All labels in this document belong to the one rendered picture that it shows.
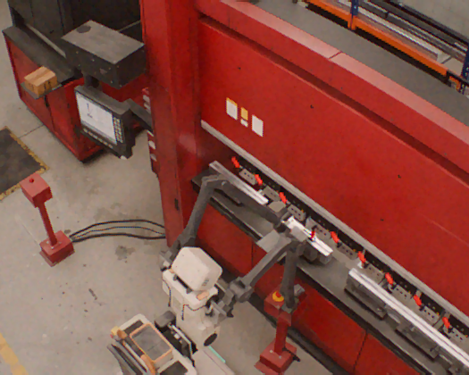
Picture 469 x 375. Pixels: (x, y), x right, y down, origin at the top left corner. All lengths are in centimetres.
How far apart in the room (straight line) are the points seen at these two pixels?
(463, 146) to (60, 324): 322
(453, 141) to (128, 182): 351
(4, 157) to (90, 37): 257
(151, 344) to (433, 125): 189
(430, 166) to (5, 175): 412
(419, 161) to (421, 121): 22
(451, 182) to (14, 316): 337
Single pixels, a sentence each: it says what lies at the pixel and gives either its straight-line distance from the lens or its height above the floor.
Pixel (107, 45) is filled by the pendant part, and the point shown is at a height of 195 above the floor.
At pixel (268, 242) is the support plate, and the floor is 100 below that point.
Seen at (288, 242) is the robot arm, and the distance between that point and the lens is 313.
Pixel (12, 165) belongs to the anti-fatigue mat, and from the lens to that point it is 590.
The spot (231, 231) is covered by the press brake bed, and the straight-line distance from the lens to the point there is 413.
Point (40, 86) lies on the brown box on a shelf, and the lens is 492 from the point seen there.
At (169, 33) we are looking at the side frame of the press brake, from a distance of 340.
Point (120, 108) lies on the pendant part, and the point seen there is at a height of 160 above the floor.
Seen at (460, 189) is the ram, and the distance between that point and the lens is 268.
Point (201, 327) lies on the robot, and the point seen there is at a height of 90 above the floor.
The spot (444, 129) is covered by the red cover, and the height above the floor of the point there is 229.
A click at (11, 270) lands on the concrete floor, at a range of 507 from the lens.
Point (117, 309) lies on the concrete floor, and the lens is 464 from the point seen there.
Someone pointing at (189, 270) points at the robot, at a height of 134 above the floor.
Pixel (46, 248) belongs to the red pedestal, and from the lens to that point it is 496.
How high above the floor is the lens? 386
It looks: 46 degrees down
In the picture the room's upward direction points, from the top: straight up
